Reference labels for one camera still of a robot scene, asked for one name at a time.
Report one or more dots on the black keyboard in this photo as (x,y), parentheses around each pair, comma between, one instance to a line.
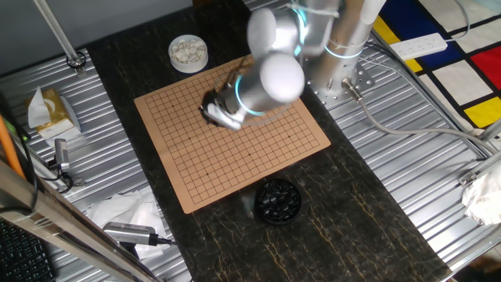
(19,254)

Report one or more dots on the black bowl of black stones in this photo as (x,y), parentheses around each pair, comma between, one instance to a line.
(278,201)

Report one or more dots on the black marble pattern mat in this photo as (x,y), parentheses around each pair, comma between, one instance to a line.
(332,235)

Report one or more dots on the yellow tissue pack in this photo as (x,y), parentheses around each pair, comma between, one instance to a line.
(55,109)

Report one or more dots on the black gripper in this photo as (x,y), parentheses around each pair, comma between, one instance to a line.
(209,111)

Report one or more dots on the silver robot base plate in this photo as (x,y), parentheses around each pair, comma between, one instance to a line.
(364,82)

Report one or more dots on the white power strip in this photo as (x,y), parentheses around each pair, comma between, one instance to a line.
(419,46)

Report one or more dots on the black and silver tool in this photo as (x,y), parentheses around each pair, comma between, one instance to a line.
(61,150)

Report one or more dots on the silver metal frame bar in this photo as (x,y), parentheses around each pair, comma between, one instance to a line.
(47,219)

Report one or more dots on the aluminium profile with bracket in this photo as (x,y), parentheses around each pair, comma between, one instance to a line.
(487,164)

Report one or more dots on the tan go board mat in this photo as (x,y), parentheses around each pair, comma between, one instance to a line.
(242,168)

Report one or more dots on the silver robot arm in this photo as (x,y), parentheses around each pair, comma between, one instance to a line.
(274,86)

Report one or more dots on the orange stick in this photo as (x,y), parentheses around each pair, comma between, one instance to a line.
(8,145)

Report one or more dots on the white bowl of white stones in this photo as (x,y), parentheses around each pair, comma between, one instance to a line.
(188,53)

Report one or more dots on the colourful block pattern cloth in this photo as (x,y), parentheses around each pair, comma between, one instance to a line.
(462,82)

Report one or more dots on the crumpled white cloth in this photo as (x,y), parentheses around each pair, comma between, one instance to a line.
(485,199)

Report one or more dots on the pile of white tissues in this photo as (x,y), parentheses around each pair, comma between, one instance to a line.
(129,211)

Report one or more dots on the grey usb hub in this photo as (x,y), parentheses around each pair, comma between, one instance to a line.
(129,233)

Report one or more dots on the white tissue sheet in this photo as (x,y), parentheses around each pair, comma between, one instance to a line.
(152,252)

